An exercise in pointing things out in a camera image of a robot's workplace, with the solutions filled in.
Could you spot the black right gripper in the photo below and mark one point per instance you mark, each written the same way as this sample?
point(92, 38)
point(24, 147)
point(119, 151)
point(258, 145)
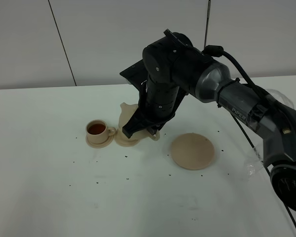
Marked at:
point(156, 108)

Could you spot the beige ceramic teapot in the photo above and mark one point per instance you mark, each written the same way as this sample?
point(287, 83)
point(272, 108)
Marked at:
point(131, 131)

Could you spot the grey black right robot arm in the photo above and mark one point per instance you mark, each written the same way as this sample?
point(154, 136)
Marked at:
point(172, 68)

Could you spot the beige teapot saucer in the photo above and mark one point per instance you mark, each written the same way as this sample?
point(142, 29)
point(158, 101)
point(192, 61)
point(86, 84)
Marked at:
point(192, 151)

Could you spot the beige right cup saucer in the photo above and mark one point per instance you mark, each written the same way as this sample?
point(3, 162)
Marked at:
point(124, 142)

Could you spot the beige cup saucer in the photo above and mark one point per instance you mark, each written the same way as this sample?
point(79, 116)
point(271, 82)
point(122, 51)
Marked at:
point(124, 142)
point(103, 145)

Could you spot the beige left teacup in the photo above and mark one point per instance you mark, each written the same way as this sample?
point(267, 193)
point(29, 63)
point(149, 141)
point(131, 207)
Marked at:
point(98, 133)

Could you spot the beige left cup saucer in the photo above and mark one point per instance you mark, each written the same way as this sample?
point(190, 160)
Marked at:
point(103, 145)

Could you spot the clear plastic wrap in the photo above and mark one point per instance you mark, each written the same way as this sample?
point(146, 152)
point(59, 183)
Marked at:
point(254, 159)

